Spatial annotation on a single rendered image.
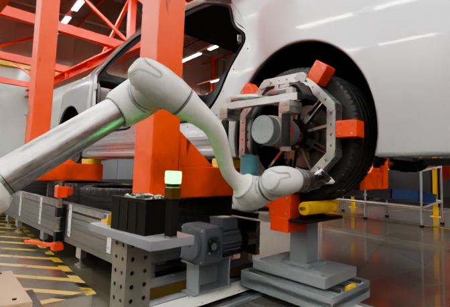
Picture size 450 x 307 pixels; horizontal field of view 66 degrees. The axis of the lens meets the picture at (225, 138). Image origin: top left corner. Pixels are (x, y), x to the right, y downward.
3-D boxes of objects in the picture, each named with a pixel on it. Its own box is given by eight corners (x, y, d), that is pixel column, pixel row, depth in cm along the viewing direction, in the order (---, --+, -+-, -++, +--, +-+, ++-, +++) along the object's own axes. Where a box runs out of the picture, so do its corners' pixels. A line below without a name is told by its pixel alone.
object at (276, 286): (369, 298, 163) (369, 277, 164) (332, 320, 138) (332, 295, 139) (282, 273, 199) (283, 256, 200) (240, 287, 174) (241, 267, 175)
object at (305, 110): (333, 172, 166) (341, 106, 166) (324, 172, 160) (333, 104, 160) (279, 163, 189) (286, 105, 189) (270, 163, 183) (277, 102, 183)
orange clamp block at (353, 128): (343, 139, 147) (364, 138, 141) (334, 137, 142) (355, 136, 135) (343, 123, 148) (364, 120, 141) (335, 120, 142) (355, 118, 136)
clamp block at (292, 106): (302, 114, 139) (302, 101, 139) (288, 111, 133) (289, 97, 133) (291, 115, 142) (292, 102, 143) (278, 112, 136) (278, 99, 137)
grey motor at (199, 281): (261, 283, 180) (262, 216, 183) (199, 303, 151) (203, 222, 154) (236, 275, 193) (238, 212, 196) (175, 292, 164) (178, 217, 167)
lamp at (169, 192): (181, 199, 110) (181, 186, 111) (171, 200, 108) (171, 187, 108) (173, 198, 113) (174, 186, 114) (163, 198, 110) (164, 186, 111)
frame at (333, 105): (342, 195, 144) (343, 68, 149) (335, 196, 139) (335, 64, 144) (246, 187, 183) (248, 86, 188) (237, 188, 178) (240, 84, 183)
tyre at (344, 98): (276, 206, 199) (394, 193, 154) (248, 209, 182) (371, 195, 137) (262, 98, 213) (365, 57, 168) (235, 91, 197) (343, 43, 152)
